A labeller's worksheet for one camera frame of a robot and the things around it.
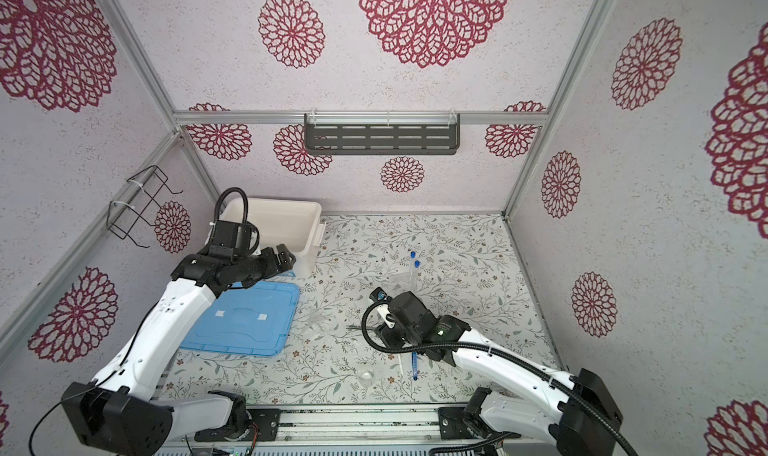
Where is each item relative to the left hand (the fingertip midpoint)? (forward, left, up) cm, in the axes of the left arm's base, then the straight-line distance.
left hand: (282, 268), depth 79 cm
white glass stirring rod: (-19, -31, -21) cm, 42 cm away
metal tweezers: (-8, -18, -21) cm, 29 cm away
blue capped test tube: (+4, -35, -8) cm, 36 cm away
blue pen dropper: (-19, -35, -21) cm, 45 cm away
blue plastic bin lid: (-5, +13, -20) cm, 24 cm away
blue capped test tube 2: (+5, -37, -7) cm, 38 cm away
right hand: (-12, -26, -8) cm, 30 cm away
